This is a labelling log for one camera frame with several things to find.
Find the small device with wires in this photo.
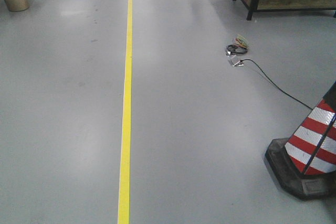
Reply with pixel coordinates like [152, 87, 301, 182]
[226, 35, 249, 67]

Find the black cable on floor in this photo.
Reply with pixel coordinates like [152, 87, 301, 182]
[241, 59, 314, 111]

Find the red white traffic cone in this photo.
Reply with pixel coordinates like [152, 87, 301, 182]
[265, 85, 335, 200]

